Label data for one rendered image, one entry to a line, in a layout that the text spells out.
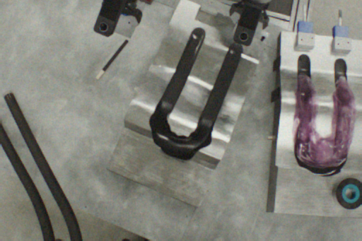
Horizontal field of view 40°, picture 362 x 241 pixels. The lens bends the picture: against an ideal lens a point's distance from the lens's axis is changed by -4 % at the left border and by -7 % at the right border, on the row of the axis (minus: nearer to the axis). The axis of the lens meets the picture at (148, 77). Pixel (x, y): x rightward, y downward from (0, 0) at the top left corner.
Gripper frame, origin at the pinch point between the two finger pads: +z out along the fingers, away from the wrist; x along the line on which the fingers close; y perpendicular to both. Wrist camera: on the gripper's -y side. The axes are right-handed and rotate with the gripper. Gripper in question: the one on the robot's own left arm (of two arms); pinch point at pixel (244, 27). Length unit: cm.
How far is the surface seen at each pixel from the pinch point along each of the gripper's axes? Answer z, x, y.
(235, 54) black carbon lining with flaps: 2.9, -0.2, -7.1
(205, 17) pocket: 4.9, 11.1, 0.2
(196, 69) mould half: 2.8, 7.7, -15.2
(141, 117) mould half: -2.3, 15.2, -33.2
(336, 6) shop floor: 92, -38, 65
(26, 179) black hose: 4, 37, -60
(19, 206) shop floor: 91, 59, -77
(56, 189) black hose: 1, 28, -58
